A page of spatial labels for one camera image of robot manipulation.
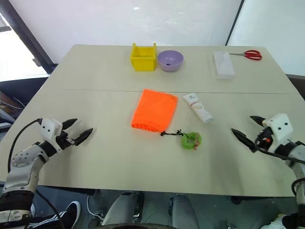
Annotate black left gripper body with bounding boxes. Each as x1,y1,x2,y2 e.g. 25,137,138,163
56,130,73,151

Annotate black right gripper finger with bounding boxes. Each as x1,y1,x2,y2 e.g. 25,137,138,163
250,115,264,127
231,128,257,153

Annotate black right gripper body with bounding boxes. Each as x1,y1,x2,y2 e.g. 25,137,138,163
254,127,275,153

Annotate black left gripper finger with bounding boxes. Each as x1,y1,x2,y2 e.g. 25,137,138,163
71,128,94,146
62,118,79,131

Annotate white cream tube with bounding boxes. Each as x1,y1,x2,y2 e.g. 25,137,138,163
183,93,214,124

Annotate green fluffy scrunchie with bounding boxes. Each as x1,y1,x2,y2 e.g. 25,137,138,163
180,132,202,151

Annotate black knotted rope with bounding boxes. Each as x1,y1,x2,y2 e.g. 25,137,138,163
160,129,183,138

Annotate orange drawstring pouch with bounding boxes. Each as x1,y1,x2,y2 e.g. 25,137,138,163
130,89,179,133

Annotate white rectangular box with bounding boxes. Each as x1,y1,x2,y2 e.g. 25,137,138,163
213,51,236,81

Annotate black white striped sneaker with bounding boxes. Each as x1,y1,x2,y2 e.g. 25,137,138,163
25,200,81,229

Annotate grey rounded shape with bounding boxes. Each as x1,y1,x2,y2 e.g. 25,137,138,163
101,192,135,227
171,193,200,229

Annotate yellow plastic bin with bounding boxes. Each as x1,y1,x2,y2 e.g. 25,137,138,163
130,42,157,72

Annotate thin black pole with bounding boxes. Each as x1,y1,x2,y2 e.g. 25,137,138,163
224,0,245,46

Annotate purple plastic bowl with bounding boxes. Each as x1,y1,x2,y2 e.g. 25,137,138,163
157,50,184,73

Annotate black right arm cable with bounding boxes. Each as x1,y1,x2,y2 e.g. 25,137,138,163
254,133,305,165

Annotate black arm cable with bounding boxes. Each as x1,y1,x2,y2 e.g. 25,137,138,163
7,118,43,176
254,133,305,165

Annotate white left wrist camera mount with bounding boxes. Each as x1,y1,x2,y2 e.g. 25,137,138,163
40,118,63,144

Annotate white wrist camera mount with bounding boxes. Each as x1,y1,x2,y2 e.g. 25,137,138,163
40,118,63,144
261,113,294,146

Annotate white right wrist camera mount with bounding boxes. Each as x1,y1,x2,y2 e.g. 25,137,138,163
261,113,294,146

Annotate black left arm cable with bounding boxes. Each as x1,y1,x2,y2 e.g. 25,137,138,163
7,118,43,176

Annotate red handled scissors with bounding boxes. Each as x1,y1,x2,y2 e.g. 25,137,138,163
229,50,263,61

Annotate white floor cable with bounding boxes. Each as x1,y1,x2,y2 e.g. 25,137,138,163
86,189,103,222

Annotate black diagonal frame beam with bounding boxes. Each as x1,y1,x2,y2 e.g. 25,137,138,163
0,0,59,73

